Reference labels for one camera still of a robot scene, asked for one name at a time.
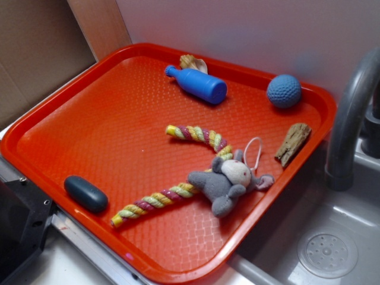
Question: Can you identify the brown wood chip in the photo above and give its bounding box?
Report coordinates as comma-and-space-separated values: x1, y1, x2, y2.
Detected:
274, 123, 312, 168

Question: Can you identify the grey plush mouse toy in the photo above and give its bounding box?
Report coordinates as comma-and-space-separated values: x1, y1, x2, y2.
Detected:
188, 137, 275, 218

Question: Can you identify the blue toy bottle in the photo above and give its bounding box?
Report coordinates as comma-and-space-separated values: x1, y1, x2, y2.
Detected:
164, 65, 227, 105

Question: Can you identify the beige seashell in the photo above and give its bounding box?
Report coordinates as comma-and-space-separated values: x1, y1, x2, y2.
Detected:
179, 54, 208, 74

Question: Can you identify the multicolour twisted rope toy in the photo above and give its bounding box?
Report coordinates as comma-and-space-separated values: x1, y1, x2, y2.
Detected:
110, 125, 233, 228

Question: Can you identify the orange plastic tray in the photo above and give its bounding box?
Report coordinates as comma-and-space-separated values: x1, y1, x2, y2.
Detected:
1, 44, 337, 284

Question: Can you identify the brown cardboard panel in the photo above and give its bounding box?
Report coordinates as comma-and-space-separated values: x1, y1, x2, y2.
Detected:
0, 0, 99, 131

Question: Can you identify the dark teal oval case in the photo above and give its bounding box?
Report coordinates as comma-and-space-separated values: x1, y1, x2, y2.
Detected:
64, 175, 109, 213

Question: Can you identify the grey toy sink basin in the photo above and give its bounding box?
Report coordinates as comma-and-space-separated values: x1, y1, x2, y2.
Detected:
228, 136, 380, 285

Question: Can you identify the blue dimpled ball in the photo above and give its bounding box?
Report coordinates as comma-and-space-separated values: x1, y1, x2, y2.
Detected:
266, 74, 302, 109

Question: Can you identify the grey toy faucet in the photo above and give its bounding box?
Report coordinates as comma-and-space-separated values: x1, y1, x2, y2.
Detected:
325, 47, 379, 191

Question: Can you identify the black metal bracket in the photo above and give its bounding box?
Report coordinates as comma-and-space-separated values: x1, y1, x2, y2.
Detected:
1, 180, 54, 284

